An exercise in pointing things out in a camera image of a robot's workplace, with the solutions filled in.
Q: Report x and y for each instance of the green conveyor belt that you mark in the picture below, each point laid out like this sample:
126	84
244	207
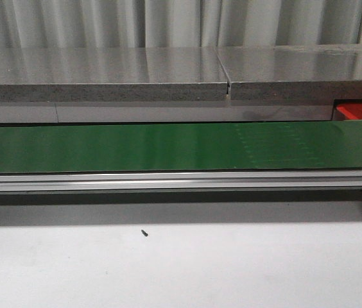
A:
180	147

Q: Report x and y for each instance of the red plastic bin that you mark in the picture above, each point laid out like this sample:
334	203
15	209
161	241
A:
350	111

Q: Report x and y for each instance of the grey stone slab right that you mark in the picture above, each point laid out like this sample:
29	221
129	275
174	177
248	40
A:
293	72

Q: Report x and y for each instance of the grey stone slab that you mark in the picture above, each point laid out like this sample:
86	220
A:
78	74
293	72

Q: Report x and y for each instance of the grey stone slab left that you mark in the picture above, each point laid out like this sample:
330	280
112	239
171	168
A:
78	74

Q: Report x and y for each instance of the grey pleated curtain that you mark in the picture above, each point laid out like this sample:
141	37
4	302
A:
178	23

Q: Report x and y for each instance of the aluminium conveyor side rail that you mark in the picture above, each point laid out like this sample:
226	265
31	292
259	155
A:
194	180

